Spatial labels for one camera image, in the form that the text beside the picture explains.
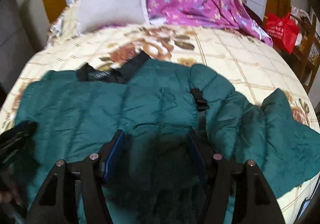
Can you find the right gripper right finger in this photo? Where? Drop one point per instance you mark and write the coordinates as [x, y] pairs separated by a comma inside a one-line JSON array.
[[255, 201]]

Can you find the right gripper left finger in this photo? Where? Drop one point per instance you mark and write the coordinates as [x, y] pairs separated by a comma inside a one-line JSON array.
[[68, 184]]

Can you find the dark green puffer jacket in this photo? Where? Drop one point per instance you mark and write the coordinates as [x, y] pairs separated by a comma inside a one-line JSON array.
[[156, 104]]

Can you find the person's left hand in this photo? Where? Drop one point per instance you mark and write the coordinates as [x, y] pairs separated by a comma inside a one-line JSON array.
[[9, 189]]

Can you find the grey wardrobe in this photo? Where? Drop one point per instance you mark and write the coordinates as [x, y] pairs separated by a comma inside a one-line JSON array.
[[24, 26]]

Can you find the floral cream bed sheet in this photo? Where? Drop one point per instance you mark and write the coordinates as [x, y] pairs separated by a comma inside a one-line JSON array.
[[252, 67]]

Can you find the wooden shelf rack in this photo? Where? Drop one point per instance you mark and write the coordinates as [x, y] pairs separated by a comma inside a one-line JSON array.
[[304, 60]]

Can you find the red shopping bag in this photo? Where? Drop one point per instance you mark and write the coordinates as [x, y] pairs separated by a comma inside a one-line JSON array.
[[283, 31]]

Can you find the white square pillow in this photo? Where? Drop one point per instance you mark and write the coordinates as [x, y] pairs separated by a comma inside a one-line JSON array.
[[94, 14]]

